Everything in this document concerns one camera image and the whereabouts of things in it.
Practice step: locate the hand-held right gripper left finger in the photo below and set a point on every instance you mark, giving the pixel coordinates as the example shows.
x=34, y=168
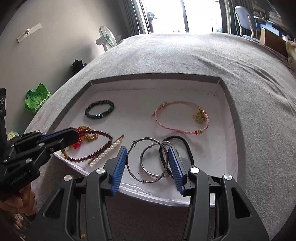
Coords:
x=119, y=171

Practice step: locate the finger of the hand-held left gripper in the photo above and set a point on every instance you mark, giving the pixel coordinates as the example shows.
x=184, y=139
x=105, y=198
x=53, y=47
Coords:
x=57, y=134
x=62, y=143

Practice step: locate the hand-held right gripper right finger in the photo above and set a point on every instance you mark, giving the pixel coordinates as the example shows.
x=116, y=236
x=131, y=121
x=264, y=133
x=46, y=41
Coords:
x=177, y=171

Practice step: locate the pearl hair clip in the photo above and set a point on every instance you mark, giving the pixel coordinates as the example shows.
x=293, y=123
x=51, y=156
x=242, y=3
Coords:
x=104, y=154

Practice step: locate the red and gold tassel charm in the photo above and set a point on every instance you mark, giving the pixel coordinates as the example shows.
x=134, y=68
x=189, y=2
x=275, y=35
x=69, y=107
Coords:
x=87, y=137

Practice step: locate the large silver bangle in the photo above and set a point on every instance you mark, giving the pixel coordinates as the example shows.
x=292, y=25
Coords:
x=144, y=182

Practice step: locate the shallow grey cardboard box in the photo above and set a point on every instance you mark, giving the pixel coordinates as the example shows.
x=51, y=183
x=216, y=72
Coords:
x=138, y=104

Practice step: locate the person's left hand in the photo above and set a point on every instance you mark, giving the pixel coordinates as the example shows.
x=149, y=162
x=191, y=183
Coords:
x=23, y=201

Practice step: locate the green shopping bag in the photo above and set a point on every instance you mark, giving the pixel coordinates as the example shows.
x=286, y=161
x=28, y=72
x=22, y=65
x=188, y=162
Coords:
x=38, y=98

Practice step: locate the small globe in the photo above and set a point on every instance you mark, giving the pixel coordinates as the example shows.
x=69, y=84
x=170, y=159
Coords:
x=13, y=136

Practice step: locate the black bag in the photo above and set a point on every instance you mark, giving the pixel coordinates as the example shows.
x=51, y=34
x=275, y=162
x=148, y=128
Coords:
x=78, y=66

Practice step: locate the white standing fan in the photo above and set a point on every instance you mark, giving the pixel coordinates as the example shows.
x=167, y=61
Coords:
x=107, y=37

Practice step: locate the grey curtain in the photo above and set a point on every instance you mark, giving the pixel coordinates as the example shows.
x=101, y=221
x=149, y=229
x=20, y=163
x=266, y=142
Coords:
x=225, y=16
x=134, y=16

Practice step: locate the glass balcony door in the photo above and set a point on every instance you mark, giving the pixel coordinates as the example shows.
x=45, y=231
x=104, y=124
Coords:
x=180, y=16

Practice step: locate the brown cabinet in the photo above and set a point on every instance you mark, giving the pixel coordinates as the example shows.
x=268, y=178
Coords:
x=274, y=40

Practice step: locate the cream blanket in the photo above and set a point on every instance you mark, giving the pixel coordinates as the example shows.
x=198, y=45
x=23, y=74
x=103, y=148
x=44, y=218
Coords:
x=291, y=53

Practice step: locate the blue desk chair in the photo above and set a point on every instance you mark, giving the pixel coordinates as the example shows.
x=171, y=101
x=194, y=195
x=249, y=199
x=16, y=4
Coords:
x=245, y=20

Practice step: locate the blue desk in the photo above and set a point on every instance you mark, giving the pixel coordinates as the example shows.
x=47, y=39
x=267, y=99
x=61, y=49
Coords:
x=266, y=24

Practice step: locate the white wall hook rack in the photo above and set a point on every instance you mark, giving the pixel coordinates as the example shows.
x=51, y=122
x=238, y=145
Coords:
x=29, y=32

